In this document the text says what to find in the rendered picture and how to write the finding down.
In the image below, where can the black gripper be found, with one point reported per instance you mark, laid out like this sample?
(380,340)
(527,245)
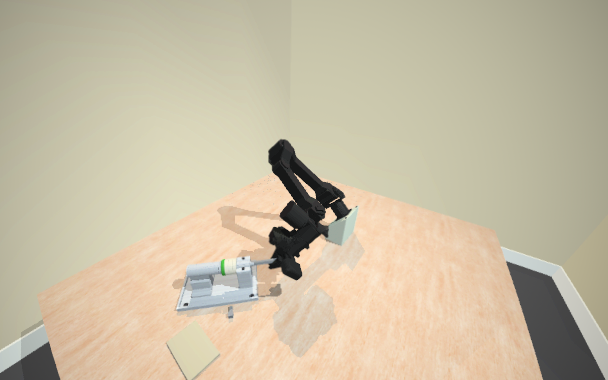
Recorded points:
(286,260)

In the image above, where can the grey metal shaft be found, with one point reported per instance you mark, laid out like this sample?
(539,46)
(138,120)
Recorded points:
(262,262)

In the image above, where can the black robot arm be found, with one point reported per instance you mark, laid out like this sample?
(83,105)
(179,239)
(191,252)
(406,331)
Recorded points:
(306,213)

